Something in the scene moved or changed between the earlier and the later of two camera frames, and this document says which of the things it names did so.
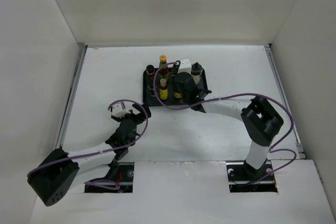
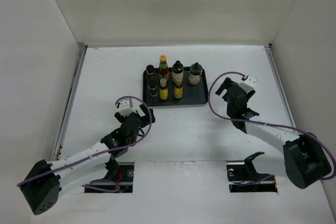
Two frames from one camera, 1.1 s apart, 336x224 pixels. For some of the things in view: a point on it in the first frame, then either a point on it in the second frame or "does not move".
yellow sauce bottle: [163, 92] does not move
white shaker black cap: [175, 68] does not move
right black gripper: [175, 82] to [227, 83]
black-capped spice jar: [151, 88] does not move
